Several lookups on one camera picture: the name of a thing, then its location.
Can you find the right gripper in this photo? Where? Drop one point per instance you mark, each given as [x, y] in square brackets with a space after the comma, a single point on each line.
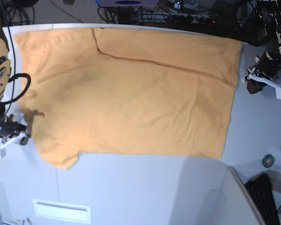
[10, 128]

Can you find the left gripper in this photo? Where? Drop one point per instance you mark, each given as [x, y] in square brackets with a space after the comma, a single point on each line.
[267, 67]

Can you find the yellow orange t-shirt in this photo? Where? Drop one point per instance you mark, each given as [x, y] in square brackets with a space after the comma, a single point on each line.
[127, 91]

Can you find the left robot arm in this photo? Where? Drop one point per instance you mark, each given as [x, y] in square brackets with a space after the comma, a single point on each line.
[269, 14]

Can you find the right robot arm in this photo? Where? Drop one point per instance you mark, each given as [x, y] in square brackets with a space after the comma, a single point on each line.
[5, 78]

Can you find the green tape roll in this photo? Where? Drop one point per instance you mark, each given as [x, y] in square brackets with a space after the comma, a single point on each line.
[268, 161]

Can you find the black keyboard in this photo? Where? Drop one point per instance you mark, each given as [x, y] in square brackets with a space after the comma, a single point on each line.
[260, 190]

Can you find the white partition board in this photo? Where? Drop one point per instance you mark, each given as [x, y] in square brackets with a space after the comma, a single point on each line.
[240, 208]

